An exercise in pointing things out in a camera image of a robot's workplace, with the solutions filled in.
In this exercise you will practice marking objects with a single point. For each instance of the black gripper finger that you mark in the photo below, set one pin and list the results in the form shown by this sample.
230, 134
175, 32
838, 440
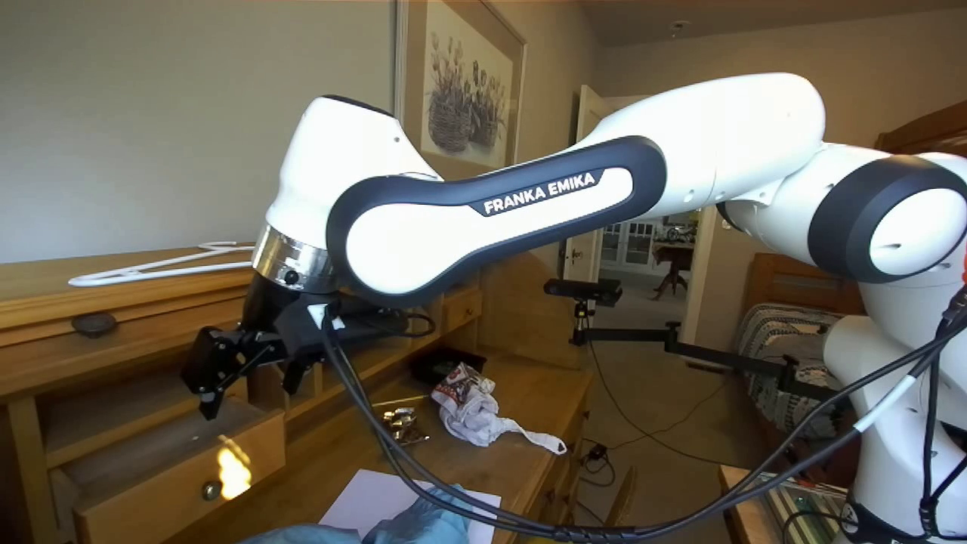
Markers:
209, 405

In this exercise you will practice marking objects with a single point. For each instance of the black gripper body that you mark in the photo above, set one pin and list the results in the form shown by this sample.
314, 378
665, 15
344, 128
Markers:
282, 326

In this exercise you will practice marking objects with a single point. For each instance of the small wooden drawer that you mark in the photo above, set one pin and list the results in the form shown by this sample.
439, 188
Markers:
147, 486

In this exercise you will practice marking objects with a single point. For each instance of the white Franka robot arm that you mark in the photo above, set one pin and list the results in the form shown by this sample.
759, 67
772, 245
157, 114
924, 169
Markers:
363, 212

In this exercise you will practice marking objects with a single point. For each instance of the metal drawer knob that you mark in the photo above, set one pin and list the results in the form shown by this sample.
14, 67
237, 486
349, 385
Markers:
209, 491

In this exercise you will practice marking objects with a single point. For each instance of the white clothes hanger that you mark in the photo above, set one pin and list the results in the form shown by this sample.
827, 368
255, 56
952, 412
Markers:
199, 260

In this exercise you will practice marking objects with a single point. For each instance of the wooden roll-top desk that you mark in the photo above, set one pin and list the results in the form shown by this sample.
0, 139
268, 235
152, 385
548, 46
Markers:
65, 397

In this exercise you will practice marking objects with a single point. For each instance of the small metal object on desk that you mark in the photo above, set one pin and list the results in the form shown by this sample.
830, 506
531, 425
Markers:
403, 425

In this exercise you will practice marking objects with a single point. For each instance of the white paper sheet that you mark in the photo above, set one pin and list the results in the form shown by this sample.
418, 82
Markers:
373, 498

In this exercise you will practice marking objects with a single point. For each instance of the white red crumpled cloth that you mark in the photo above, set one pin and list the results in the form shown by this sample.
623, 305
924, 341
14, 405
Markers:
472, 414

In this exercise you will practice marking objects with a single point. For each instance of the light blue cloth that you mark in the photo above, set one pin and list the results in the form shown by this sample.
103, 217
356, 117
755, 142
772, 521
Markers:
418, 525

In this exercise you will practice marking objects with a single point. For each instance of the striped bed cover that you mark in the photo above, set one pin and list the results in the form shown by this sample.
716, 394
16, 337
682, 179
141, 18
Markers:
786, 337

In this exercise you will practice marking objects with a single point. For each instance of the dark oval desk handle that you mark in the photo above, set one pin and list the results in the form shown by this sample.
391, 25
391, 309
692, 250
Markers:
94, 323

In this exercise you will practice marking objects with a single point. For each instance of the framed wall picture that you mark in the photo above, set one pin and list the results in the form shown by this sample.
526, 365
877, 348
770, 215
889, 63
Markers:
465, 74

